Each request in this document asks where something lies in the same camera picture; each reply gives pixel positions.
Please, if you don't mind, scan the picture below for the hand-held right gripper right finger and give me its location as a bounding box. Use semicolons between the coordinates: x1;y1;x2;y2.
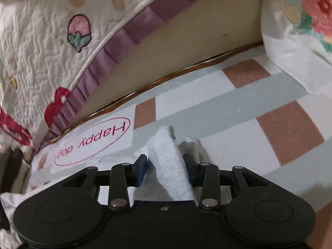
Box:
183;154;273;211

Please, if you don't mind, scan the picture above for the beige bed frame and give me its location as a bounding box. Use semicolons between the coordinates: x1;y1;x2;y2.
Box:
75;0;265;125

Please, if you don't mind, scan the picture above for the quilted bear print bedspread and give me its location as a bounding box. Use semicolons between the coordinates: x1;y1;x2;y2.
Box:
0;0;230;159

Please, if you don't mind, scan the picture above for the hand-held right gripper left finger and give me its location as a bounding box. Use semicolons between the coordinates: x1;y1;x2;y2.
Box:
61;154;148;211

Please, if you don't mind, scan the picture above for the light grey garment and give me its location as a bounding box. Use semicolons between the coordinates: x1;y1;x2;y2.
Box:
99;125;209;203

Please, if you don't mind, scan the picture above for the colourful floral quilt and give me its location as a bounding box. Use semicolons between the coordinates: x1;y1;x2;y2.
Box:
261;0;332;96

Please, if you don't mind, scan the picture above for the checkered cartoon dog rug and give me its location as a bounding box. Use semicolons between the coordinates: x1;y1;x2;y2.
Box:
0;41;332;249

